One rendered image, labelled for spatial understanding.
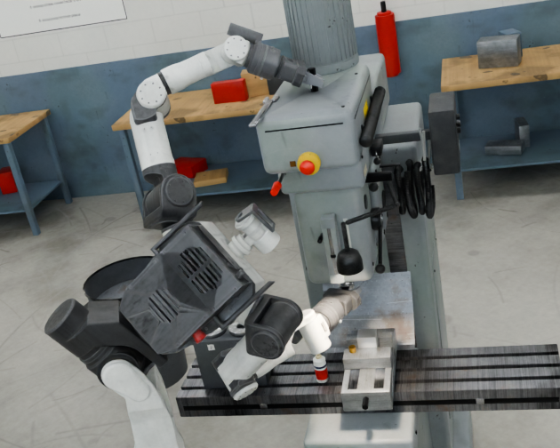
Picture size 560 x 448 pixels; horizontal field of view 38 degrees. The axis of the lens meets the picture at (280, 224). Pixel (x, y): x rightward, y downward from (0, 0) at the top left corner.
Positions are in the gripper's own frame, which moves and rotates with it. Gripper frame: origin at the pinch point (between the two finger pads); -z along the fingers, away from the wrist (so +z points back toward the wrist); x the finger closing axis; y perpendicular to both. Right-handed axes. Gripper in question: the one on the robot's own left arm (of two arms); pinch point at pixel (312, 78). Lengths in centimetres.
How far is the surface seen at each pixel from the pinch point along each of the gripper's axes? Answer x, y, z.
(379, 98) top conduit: -10.0, -1.0, -22.3
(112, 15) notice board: -465, -98, 101
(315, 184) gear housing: 11.7, -25.4, -9.5
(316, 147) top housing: 21.9, -12.3, -3.8
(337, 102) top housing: 16.3, -0.6, -5.8
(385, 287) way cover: -32, -68, -57
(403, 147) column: -32, -18, -42
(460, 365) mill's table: 6, -70, -77
